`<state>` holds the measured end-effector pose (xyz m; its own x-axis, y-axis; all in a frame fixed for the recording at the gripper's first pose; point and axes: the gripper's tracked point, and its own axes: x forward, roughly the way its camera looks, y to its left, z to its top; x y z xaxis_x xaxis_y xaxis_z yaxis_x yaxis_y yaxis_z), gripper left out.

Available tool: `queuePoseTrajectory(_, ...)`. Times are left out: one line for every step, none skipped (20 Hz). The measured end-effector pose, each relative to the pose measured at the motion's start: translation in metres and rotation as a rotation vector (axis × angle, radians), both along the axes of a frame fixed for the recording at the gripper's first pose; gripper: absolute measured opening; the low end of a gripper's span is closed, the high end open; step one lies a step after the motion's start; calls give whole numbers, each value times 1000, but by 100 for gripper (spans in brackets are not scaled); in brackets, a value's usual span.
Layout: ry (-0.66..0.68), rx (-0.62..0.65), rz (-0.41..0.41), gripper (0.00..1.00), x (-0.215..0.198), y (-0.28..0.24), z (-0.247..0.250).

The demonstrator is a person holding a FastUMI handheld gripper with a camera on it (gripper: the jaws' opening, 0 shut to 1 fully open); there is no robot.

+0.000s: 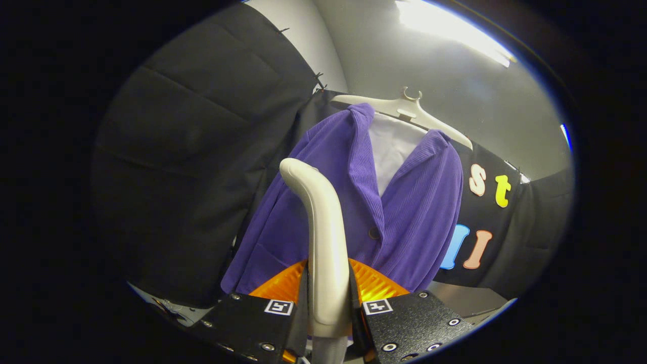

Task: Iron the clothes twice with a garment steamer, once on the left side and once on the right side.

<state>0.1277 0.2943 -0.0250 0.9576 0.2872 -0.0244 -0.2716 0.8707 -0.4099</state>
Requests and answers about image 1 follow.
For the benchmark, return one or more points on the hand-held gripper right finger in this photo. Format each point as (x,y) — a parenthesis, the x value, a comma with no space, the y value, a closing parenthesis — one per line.
(355,313)

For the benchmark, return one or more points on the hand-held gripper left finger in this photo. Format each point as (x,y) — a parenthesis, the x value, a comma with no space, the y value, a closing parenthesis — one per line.
(302,313)

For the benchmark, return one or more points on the white garment steamer head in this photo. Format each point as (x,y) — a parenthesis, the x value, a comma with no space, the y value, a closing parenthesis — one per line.
(326,242)

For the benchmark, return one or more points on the white plastic clothes hanger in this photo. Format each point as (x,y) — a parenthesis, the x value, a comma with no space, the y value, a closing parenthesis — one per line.
(404,108)

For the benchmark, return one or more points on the grey drawer cabinet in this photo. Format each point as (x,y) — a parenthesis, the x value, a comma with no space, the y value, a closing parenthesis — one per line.
(470,301)

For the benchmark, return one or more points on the ceiling light panel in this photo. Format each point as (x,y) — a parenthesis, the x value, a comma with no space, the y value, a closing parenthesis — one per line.
(520,176)
(566,136)

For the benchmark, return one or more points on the large bright ceiling light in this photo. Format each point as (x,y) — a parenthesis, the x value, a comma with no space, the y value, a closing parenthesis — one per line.
(450,30)

